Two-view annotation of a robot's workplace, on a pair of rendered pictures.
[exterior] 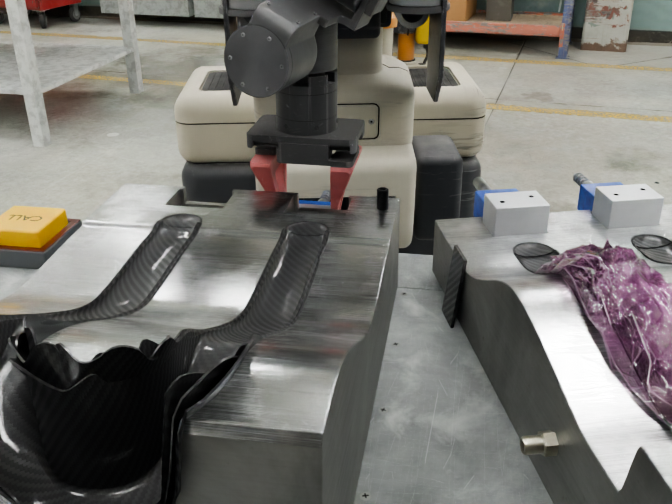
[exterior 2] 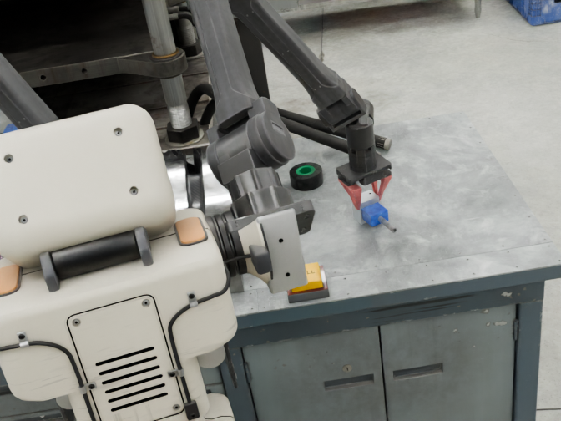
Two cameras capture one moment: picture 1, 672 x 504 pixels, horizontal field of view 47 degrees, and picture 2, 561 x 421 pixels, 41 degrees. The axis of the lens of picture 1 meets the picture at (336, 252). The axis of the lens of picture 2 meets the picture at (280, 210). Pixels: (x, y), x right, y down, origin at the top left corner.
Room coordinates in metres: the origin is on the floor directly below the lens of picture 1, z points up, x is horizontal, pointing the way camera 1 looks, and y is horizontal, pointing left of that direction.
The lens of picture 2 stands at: (1.88, 0.09, 1.73)
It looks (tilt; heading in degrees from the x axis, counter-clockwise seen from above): 32 degrees down; 170
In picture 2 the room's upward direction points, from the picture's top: 9 degrees counter-clockwise
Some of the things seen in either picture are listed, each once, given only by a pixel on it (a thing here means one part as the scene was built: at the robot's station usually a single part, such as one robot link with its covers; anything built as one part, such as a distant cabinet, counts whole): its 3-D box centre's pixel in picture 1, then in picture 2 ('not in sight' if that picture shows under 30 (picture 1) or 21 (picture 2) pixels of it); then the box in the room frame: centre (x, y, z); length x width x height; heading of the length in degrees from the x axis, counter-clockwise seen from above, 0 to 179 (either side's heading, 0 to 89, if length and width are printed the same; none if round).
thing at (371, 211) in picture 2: not in sight; (377, 216); (0.58, 0.52, 0.83); 0.13 x 0.05 x 0.05; 11
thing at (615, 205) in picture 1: (602, 199); not in sight; (0.70, -0.27, 0.86); 0.13 x 0.05 x 0.05; 7
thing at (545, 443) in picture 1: (538, 444); not in sight; (0.36, -0.12, 0.84); 0.02 x 0.01 x 0.02; 97
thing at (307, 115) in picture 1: (306, 107); not in sight; (0.70, 0.03, 0.96); 0.10 x 0.07 x 0.07; 80
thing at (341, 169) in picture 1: (320, 180); not in sight; (0.69, 0.01, 0.88); 0.07 x 0.07 x 0.09; 80
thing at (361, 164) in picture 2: not in sight; (362, 158); (0.55, 0.51, 0.96); 0.10 x 0.07 x 0.07; 102
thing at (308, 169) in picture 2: not in sight; (305, 176); (0.33, 0.43, 0.82); 0.08 x 0.08 x 0.04
